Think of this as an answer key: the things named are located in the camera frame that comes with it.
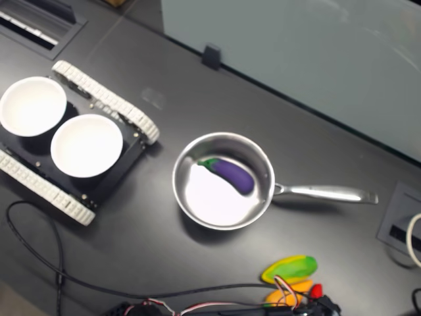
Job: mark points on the red toy chilli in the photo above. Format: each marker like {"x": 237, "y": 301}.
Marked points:
{"x": 316, "y": 291}

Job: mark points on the orange toy carrot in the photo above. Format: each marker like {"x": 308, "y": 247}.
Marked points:
{"x": 302, "y": 285}

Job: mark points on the green yellow toy corn cob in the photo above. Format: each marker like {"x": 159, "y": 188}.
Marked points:
{"x": 289, "y": 268}

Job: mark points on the purple toy aubergine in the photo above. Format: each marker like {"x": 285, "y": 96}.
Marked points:
{"x": 233, "y": 174}

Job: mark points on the frosted glass partition panel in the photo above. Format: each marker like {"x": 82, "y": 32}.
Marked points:
{"x": 296, "y": 49}

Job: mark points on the clear tape patch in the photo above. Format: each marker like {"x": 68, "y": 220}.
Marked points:
{"x": 153, "y": 97}

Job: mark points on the black partition clip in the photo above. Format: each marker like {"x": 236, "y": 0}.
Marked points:
{"x": 211, "y": 56}

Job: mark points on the white bowl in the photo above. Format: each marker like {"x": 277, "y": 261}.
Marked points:
{"x": 87, "y": 145}
{"x": 31, "y": 105}

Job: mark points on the tracked vehicle with white tracks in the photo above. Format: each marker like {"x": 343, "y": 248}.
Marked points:
{"x": 108, "y": 98}

